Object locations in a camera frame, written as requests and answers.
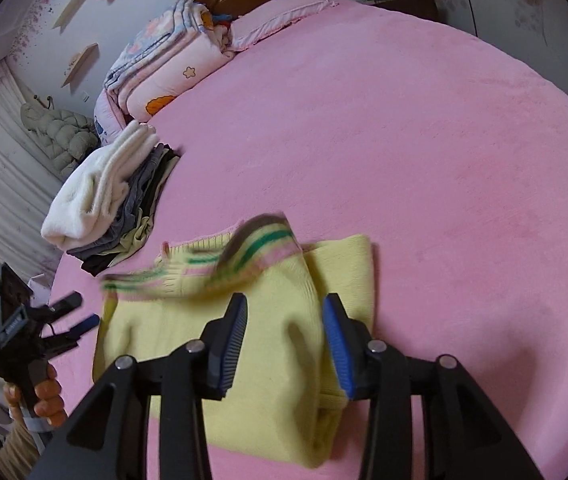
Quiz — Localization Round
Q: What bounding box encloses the yellow knit child cardigan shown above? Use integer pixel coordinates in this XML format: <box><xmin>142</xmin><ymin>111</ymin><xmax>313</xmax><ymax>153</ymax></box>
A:
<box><xmin>93</xmin><ymin>214</ymin><xmax>375</xmax><ymax>468</ymax></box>

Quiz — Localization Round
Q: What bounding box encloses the pink pillow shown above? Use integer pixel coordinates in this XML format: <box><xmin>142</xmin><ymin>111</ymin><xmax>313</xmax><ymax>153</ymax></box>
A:
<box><xmin>229</xmin><ymin>0</ymin><xmax>337</xmax><ymax>52</ymax></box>

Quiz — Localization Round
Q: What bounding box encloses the black folded garment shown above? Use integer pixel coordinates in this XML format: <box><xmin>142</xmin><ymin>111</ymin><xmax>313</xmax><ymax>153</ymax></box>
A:
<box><xmin>68</xmin><ymin>143</ymin><xmax>180</xmax><ymax>276</ymax></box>

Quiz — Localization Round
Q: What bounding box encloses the person left hand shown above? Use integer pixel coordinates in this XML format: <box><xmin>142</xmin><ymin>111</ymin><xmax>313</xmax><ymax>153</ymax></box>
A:
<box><xmin>3</xmin><ymin>364</ymin><xmax>68</xmax><ymax>428</ymax></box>

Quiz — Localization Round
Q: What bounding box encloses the floral folded quilt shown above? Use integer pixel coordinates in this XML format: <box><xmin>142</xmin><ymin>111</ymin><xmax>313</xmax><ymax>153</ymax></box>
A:
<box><xmin>104</xmin><ymin>0</ymin><xmax>213</xmax><ymax>96</ymax></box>

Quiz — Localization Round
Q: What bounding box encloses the green puffer jacket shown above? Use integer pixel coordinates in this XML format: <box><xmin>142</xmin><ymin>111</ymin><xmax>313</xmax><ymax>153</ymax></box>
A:
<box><xmin>20</xmin><ymin>103</ymin><xmax>100</xmax><ymax>180</ymax></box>

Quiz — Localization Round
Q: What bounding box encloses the wooden wall shelf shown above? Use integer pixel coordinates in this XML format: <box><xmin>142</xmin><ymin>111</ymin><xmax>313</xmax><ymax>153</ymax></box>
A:
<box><xmin>61</xmin><ymin>42</ymin><xmax>98</xmax><ymax>88</ymax></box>
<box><xmin>52</xmin><ymin>0</ymin><xmax>86</xmax><ymax>30</ymax></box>

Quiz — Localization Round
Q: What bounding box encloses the pink folded blanket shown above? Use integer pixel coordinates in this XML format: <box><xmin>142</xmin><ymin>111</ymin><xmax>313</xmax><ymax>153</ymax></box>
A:
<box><xmin>116</xmin><ymin>25</ymin><xmax>234</xmax><ymax>122</ymax></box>

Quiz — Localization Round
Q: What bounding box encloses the white fleece folded garment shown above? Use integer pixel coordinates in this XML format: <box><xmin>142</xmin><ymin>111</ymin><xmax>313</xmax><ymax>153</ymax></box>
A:
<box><xmin>41</xmin><ymin>120</ymin><xmax>159</xmax><ymax>250</ymax></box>

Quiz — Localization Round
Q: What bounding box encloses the light green folded garment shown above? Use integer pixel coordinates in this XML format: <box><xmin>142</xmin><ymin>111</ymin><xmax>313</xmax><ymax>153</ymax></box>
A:
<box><xmin>107</xmin><ymin>214</ymin><xmax>154</xmax><ymax>268</ymax></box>

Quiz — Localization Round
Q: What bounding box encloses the white cartoon cushion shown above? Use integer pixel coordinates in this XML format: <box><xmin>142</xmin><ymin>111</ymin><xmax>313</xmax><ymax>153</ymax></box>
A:
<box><xmin>94</xmin><ymin>89</ymin><xmax>127</xmax><ymax>145</ymax></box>

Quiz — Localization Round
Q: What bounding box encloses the grey folded garment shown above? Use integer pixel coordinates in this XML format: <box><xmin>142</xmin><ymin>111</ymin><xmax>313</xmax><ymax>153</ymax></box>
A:
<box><xmin>68</xmin><ymin>143</ymin><xmax>177</xmax><ymax>260</ymax></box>

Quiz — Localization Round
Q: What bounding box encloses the white storage box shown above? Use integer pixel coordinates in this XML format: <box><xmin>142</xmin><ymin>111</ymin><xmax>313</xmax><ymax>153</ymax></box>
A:
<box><xmin>26</xmin><ymin>273</ymin><xmax>52</xmax><ymax>308</ymax></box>

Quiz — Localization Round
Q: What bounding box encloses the upper wooden wall shelf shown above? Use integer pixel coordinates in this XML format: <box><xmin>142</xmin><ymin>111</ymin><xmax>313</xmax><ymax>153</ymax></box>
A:
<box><xmin>52</xmin><ymin>0</ymin><xmax>86</xmax><ymax>30</ymax></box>

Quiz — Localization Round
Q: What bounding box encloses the dark wooden nightstand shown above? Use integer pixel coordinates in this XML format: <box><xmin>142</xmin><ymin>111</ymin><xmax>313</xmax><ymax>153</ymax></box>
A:
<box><xmin>361</xmin><ymin>0</ymin><xmax>440</xmax><ymax>22</ymax></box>

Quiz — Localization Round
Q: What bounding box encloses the white patterned curtain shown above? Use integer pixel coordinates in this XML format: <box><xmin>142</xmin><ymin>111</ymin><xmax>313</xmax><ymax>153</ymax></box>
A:
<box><xmin>0</xmin><ymin>61</ymin><xmax>61</xmax><ymax>280</ymax></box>

